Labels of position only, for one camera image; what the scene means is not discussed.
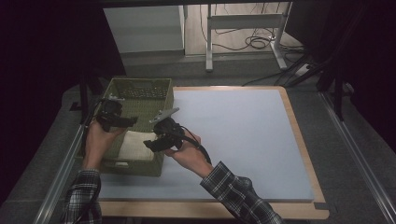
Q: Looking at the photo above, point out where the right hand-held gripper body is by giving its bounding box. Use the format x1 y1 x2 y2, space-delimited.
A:
148 106 188 150

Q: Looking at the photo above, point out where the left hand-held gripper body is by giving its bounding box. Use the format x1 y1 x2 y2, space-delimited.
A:
96 95 126 133

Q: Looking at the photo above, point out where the cream printed towel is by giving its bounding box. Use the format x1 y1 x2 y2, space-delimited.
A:
118 130 159 161

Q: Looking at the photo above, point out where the green woven basket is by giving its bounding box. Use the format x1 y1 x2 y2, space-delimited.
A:
75 77 175 177

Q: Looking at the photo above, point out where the person's right hand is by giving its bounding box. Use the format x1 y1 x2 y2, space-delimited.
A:
163 131 216 180

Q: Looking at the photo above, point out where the person's left hand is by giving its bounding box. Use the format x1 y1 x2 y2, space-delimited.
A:
81 121 126 171

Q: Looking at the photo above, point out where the black metal stand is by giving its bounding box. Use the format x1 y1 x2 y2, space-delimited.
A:
316 59 354 122
69 73 106 124

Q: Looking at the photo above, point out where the grey cabinet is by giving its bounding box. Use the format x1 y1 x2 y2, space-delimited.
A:
103 5 187 54

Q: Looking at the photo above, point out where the white power strip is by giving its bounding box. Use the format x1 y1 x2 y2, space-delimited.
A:
293 63 313 78

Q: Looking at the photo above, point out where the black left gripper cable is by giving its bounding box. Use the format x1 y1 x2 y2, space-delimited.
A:
80 98 106 158

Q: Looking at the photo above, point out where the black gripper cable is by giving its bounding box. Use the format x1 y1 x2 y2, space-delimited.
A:
80 98 106 158
180 125 213 166

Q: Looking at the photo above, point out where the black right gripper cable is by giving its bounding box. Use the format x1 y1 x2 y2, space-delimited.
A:
180 125 213 166

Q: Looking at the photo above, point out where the aluminium rail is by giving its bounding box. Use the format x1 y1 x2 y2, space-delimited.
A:
319 91 396 224
32 123 86 224

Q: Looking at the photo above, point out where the black floor cable bundle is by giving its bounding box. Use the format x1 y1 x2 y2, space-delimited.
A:
199 3 307 54

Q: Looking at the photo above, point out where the white metal desk frame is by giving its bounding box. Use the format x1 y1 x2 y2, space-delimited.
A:
205 2 290 73

